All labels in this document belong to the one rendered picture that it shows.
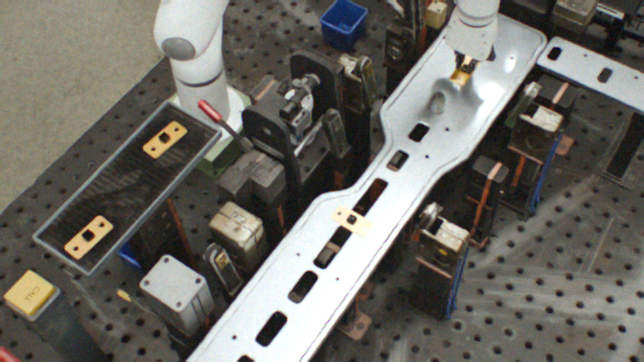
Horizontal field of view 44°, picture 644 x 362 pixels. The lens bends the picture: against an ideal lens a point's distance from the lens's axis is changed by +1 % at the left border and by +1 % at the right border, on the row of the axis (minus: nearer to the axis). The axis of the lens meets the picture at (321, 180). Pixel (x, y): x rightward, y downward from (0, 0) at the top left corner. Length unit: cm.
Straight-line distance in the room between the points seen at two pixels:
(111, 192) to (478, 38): 80
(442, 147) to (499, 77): 24
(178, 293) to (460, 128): 70
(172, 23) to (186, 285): 55
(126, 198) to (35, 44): 203
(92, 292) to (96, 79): 146
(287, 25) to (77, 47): 128
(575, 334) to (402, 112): 62
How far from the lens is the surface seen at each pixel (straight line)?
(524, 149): 178
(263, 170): 156
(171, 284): 143
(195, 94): 186
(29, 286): 144
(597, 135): 215
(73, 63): 332
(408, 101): 175
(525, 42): 189
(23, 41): 348
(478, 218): 182
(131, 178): 150
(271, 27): 232
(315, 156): 170
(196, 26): 165
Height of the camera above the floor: 238
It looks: 58 degrees down
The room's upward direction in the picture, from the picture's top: 4 degrees counter-clockwise
